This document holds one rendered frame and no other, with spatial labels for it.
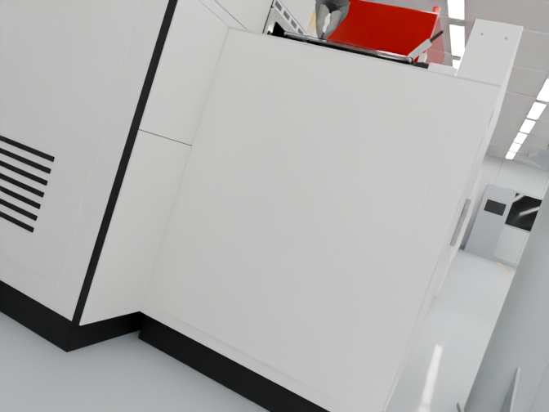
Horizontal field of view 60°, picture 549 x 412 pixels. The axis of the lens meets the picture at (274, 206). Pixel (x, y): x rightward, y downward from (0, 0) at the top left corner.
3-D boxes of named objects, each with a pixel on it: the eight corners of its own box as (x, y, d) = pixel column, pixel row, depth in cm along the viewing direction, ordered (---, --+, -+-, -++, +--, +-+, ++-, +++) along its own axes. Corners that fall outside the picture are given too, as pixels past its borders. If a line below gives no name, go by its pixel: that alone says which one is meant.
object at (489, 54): (453, 82, 100) (475, 17, 99) (457, 132, 151) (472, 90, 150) (499, 92, 96) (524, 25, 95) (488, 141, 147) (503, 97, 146)
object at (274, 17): (259, 40, 129) (270, 6, 128) (309, 86, 170) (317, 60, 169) (264, 42, 128) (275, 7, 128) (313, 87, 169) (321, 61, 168)
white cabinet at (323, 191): (129, 341, 120) (228, 27, 114) (273, 294, 209) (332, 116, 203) (367, 476, 96) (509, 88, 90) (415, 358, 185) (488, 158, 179)
